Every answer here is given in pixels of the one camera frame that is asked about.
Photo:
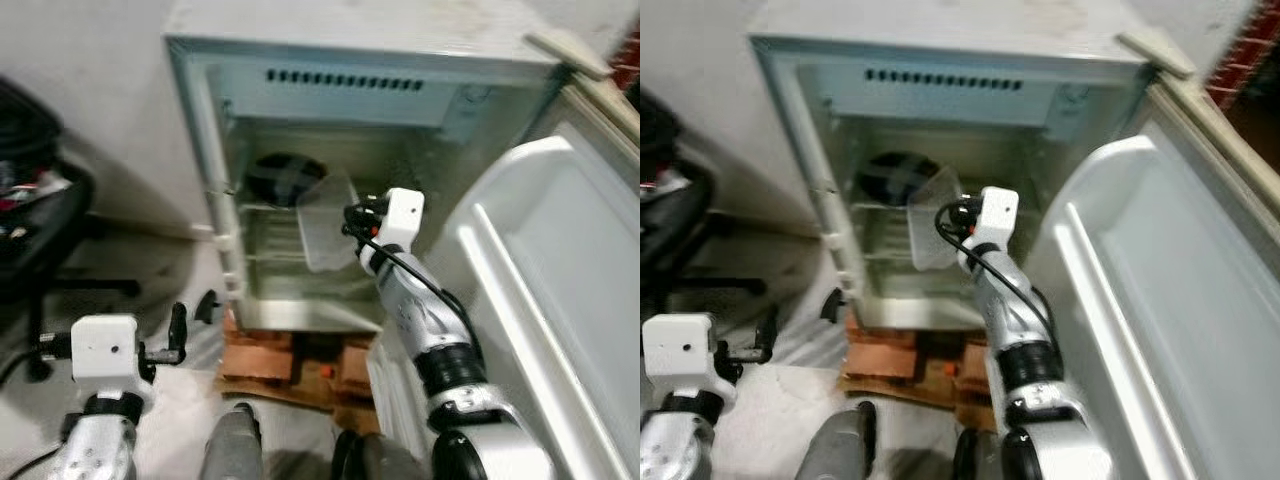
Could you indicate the white mini fridge body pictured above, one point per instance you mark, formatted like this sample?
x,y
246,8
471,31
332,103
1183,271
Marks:
x,y
360,30
950,30

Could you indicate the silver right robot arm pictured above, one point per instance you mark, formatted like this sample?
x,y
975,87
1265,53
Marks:
x,y
1020,320
430,330

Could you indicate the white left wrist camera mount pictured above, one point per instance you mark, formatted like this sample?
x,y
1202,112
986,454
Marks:
x,y
680,350
105,350

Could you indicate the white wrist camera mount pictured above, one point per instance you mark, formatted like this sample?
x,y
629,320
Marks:
x,y
404,215
105,350
680,350
998,213

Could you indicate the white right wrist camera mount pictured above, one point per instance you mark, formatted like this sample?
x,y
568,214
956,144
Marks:
x,y
404,215
998,213

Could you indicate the grey robot leg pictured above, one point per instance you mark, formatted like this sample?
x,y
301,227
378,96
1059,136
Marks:
x,y
980,458
848,440
380,460
232,445

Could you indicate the white fridge door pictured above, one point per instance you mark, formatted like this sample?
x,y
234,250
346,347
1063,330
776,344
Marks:
x,y
560,260
1170,270

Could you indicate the clear fridge shelf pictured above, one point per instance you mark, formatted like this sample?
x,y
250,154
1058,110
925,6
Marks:
x,y
885,245
270,245

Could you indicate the black office chair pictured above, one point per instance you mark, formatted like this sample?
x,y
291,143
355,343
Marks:
x,y
675,220
40,230

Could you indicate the red brick stack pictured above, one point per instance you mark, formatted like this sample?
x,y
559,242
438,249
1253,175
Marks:
x,y
270,365
890,365

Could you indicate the grey left robot leg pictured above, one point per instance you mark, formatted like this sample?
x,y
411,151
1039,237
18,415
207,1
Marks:
x,y
848,440
232,445

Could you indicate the grey right robot leg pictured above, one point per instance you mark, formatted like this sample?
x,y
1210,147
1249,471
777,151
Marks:
x,y
980,458
380,460

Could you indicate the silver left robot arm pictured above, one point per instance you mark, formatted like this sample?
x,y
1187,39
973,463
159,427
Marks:
x,y
675,440
95,445

